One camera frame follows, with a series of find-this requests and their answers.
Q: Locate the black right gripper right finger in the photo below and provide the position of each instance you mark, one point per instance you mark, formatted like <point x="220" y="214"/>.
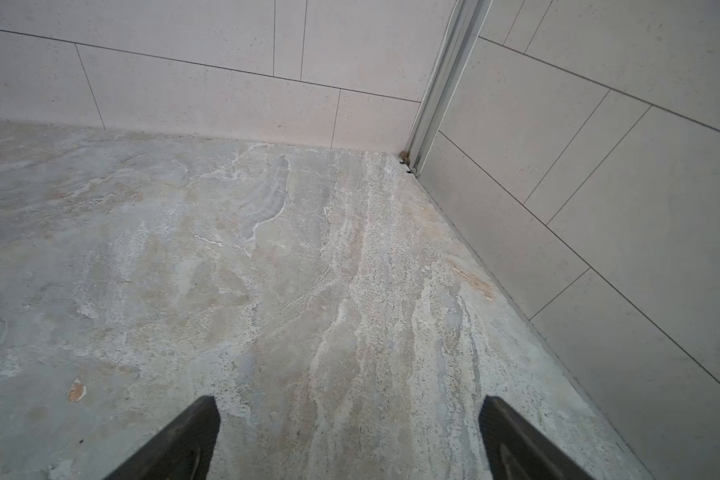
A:
<point x="515" y="449"/>

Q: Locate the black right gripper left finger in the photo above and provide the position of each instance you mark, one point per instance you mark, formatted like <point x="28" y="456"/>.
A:
<point x="182" y="450"/>

